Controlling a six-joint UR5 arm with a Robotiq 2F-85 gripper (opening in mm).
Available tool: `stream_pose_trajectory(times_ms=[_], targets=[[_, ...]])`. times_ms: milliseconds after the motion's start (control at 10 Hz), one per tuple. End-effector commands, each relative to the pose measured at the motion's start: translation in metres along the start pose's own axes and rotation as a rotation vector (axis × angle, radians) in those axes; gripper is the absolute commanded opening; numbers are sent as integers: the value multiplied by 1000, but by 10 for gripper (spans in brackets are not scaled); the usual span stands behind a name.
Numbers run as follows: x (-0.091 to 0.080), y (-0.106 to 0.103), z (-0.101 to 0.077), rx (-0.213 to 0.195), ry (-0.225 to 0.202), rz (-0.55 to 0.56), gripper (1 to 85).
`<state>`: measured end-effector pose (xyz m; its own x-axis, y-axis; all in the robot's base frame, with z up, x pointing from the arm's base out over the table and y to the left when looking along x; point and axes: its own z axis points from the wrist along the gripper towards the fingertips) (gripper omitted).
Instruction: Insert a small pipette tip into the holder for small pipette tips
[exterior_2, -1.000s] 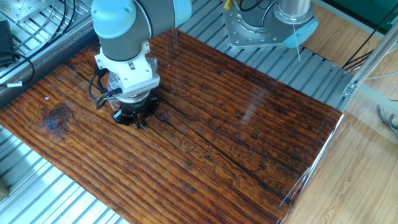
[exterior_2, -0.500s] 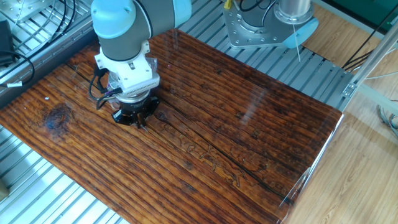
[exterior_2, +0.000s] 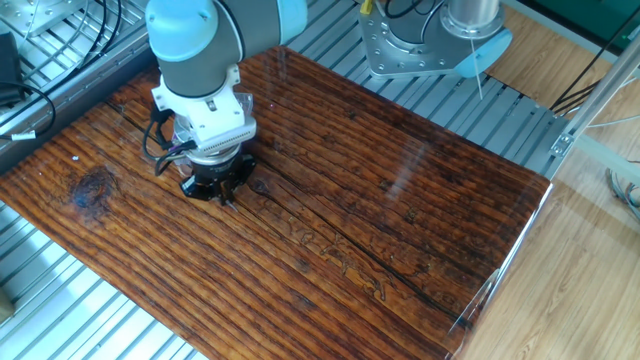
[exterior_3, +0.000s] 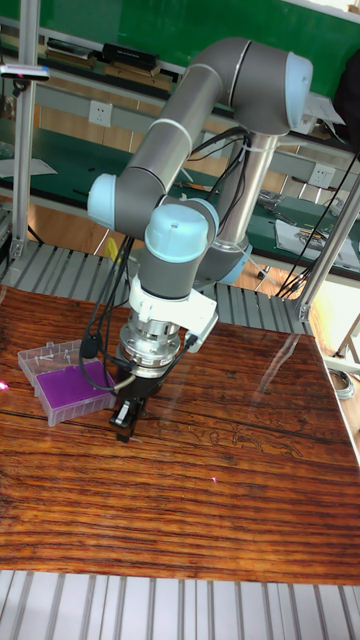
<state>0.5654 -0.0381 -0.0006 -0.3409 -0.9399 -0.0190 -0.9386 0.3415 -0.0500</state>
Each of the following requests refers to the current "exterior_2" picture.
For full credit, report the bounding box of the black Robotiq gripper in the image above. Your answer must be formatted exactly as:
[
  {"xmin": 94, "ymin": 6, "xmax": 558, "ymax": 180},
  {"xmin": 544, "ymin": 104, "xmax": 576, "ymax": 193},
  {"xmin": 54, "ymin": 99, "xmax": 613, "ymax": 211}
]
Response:
[{"xmin": 179, "ymin": 153, "xmax": 258, "ymax": 207}]

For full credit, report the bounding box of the wood grain table board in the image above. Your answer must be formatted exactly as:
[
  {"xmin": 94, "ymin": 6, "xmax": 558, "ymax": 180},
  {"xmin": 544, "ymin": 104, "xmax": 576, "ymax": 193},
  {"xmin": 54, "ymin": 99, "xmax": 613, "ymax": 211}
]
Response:
[{"xmin": 0, "ymin": 47, "xmax": 552, "ymax": 360}]

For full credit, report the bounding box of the black power adapter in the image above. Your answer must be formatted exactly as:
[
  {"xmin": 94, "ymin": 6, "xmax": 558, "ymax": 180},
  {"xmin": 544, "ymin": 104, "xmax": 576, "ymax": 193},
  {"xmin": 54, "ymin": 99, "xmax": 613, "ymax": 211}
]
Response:
[{"xmin": 0, "ymin": 31, "xmax": 25, "ymax": 107}]

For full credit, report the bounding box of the silver perforated metal plate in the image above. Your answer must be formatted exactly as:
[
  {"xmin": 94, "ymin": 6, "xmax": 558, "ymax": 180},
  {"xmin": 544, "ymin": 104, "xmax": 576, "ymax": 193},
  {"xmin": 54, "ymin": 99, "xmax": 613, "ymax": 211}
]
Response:
[{"xmin": 0, "ymin": 0, "xmax": 90, "ymax": 39}]

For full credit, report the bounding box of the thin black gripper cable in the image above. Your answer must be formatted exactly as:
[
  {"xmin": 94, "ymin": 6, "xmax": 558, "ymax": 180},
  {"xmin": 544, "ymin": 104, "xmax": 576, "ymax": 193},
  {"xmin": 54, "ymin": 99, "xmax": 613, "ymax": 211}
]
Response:
[{"xmin": 153, "ymin": 140, "xmax": 198, "ymax": 177}]

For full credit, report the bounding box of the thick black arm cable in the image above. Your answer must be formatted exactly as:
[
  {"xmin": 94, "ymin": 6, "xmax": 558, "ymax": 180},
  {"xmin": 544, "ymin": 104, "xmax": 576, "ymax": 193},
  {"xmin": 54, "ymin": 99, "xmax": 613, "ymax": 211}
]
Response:
[{"xmin": 142, "ymin": 104, "xmax": 176, "ymax": 162}]

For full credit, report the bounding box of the aluminium edge rail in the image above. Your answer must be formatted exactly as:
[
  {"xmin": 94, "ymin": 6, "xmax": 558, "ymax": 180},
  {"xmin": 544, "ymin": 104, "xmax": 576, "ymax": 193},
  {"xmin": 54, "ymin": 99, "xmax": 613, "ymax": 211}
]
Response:
[{"xmin": 0, "ymin": 0, "xmax": 161, "ymax": 175}]

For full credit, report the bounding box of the black cable with white label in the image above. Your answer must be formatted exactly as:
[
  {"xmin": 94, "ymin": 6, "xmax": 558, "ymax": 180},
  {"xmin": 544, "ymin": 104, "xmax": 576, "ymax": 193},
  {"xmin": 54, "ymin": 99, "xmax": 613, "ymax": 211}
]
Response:
[{"xmin": 0, "ymin": 81, "xmax": 57, "ymax": 143}]

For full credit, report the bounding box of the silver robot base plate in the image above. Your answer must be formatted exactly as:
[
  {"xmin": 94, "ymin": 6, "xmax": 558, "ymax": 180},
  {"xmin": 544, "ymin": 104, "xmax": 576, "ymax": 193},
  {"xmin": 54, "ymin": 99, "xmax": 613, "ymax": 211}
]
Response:
[{"xmin": 357, "ymin": 0, "xmax": 501, "ymax": 80}]

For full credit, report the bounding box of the aluminium frame post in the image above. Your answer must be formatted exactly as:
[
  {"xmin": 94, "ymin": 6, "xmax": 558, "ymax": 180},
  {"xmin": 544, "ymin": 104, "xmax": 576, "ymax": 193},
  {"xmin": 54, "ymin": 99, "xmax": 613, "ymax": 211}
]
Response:
[{"xmin": 548, "ymin": 34, "xmax": 640, "ymax": 159}]

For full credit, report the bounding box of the black floor cable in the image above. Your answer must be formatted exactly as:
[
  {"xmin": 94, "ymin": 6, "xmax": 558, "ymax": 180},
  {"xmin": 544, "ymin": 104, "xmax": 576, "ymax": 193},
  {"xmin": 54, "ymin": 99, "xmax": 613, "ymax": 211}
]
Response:
[{"xmin": 548, "ymin": 9, "xmax": 640, "ymax": 114}]

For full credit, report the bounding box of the grey cable coil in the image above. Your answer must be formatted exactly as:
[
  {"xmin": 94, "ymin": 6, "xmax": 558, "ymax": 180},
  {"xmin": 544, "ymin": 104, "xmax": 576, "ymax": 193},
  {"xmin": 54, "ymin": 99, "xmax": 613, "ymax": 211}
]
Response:
[{"xmin": 604, "ymin": 167, "xmax": 640, "ymax": 224}]

